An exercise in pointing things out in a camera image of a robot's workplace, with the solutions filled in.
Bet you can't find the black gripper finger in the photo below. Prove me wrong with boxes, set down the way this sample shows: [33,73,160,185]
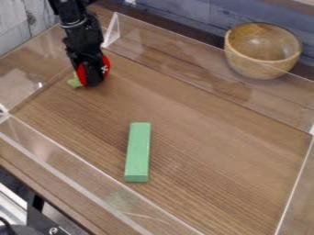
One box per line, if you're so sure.
[69,57,80,80]
[82,56,104,86]

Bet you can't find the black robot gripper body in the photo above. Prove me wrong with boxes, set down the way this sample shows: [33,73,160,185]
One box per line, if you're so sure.
[61,13,102,66]

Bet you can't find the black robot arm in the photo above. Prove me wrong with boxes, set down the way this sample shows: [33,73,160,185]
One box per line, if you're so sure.
[48,0,109,86]

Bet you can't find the green rectangular block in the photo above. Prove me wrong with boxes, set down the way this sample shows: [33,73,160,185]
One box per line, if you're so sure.
[124,122,151,183]

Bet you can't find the clear acrylic tray walls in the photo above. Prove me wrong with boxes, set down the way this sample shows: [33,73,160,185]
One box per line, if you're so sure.
[0,14,314,235]

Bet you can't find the wooden bowl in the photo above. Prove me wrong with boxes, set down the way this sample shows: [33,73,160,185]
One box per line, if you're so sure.
[224,22,303,80]

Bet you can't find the black device with logo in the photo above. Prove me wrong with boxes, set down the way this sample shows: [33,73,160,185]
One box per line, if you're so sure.
[26,206,70,235]

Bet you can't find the clear acrylic corner bracket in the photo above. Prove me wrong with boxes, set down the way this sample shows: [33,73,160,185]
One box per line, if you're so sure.
[101,13,120,48]

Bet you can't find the black cable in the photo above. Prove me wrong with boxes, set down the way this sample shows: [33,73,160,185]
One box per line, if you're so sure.
[0,216,17,235]

